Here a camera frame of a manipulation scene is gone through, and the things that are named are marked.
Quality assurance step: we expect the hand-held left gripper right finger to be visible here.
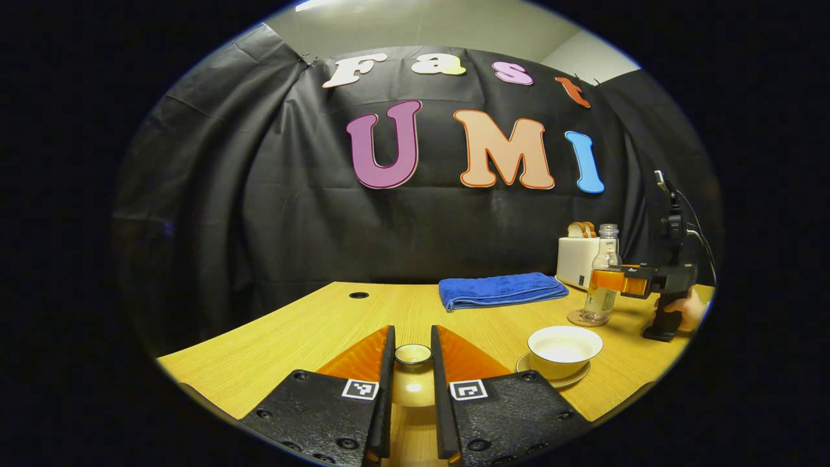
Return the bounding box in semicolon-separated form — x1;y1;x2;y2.
431;325;595;467

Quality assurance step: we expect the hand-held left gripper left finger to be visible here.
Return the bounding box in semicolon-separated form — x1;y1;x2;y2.
240;325;397;467

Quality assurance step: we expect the clear plastic water bottle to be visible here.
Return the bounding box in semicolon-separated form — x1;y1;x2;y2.
580;223;623;326

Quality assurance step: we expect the round brown coaster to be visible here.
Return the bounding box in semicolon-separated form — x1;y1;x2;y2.
567;309;611;328

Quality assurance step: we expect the yellow ceramic teacup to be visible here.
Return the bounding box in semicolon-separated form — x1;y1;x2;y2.
527;325;604;381

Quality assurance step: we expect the cream white toaster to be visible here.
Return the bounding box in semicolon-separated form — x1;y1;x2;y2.
556;235;601;291

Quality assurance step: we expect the yellow ceramic saucer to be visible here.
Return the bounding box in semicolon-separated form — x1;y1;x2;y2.
516;352;592;390

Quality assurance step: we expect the folded blue towel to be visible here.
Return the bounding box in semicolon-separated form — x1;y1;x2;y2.
438;272;571;313

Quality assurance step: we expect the black backdrop cloth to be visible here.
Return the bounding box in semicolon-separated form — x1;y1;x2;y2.
112;23;724;359

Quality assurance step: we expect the right hand-held gripper cable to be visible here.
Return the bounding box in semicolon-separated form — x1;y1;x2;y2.
673;187;718;287

